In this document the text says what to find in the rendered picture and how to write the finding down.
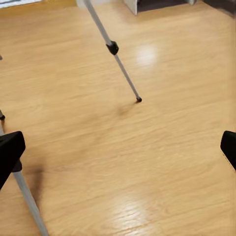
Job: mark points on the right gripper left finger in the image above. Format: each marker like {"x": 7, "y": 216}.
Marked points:
{"x": 12, "y": 146}

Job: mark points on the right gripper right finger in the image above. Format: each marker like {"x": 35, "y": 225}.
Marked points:
{"x": 228, "y": 146}

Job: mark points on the camera tripod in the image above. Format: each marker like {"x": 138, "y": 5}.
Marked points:
{"x": 113, "y": 47}

